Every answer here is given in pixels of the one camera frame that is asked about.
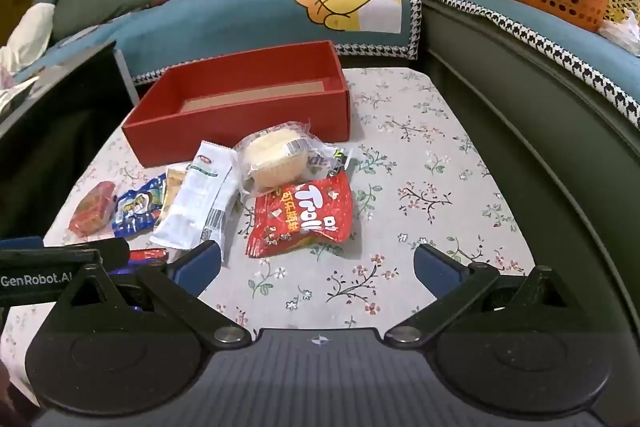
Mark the teal lion sofa cover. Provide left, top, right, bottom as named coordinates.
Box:
left=15, top=0, right=422, bottom=86

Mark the red Trolli candy bag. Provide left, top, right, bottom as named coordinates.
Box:
left=245, top=169, right=352, bottom=258

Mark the teal houndstooth right cover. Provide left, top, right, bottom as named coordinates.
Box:
left=433, top=0, right=639, bottom=126

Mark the green white Kaprons wafer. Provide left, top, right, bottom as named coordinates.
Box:
left=307, top=145, right=352, bottom=180

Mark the white green snack pack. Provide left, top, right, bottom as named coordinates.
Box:
left=150, top=141, right=240, bottom=251

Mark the white cloth on sofa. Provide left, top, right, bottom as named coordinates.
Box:
left=1, top=2, right=55, bottom=75

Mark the red clear cake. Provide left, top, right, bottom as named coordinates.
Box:
left=67, top=181, right=116, bottom=237

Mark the blue coconut snack bag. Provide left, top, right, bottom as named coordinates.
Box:
left=112, top=174, right=166, bottom=237

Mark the red cardboard box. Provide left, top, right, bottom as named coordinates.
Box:
left=122, top=41, right=352, bottom=167

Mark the clear round bun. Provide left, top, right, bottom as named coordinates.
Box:
left=234, top=121, right=332, bottom=197

